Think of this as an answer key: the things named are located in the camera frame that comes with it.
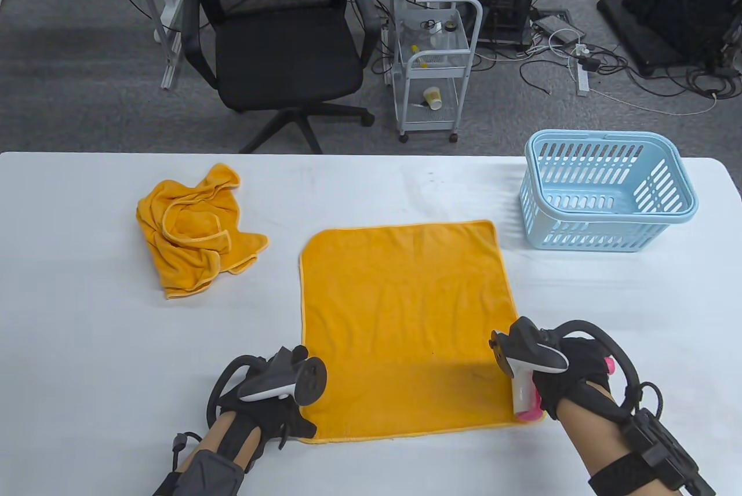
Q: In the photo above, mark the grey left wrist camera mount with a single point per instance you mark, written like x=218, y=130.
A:
x=208, y=476

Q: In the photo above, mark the person's right forearm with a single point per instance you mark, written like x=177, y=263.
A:
x=597, y=438

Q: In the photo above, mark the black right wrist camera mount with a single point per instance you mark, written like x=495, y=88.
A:
x=666, y=449

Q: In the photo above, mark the white rolling cart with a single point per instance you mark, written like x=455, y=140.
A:
x=436, y=70

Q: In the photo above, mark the grey right hand controller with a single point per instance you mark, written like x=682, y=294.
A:
x=530, y=351

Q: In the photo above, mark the grey hand controller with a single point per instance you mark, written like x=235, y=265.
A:
x=272, y=380
x=530, y=351

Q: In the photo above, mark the light blue plastic basket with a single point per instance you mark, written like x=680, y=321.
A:
x=585, y=200

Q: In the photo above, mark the yellow square towel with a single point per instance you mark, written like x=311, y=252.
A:
x=406, y=316
x=191, y=252

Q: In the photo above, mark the person's left hand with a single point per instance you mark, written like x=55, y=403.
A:
x=278, y=418

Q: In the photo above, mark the pink lint roller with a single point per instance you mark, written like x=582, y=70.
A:
x=524, y=397

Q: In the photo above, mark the white power strip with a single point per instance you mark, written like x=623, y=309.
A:
x=582, y=79

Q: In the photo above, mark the paper cup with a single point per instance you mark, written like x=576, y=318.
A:
x=432, y=97

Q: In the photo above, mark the person's right hand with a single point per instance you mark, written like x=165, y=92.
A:
x=579, y=380

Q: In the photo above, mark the person's left forearm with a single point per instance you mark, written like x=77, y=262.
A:
x=217, y=444

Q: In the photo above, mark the white desk leg frame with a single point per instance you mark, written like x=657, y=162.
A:
x=174, y=38

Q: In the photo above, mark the black mesh office chair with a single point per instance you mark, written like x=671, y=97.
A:
x=284, y=50

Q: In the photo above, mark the grey left hand controller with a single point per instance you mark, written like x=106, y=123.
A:
x=272, y=380

